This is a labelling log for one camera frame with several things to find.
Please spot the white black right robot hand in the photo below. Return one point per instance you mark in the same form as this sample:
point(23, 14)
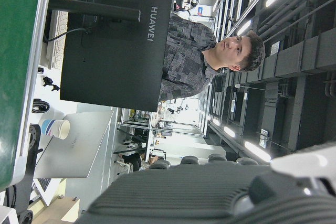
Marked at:
point(183, 192)

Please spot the silver laptop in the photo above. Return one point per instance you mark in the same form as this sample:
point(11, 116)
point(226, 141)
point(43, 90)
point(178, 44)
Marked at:
point(76, 145)

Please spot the person in grey shirt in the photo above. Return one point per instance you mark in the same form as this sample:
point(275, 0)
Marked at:
point(189, 58)

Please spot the striped paper cup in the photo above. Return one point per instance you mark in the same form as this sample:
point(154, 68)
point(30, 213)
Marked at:
point(56, 128)

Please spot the black Huawei monitor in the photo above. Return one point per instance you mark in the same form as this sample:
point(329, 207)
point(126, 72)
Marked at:
point(115, 58)

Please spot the black clamp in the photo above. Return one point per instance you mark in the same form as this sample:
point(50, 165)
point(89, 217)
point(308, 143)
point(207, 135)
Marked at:
point(51, 82)

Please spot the white keyboard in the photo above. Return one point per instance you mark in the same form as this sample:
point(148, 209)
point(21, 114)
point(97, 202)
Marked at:
point(59, 37)

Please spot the green conveyor belt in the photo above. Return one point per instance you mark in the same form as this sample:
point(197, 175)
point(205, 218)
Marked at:
point(14, 64)

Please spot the black metal bracket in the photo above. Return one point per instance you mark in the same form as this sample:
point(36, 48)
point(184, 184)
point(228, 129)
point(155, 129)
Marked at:
point(30, 161)

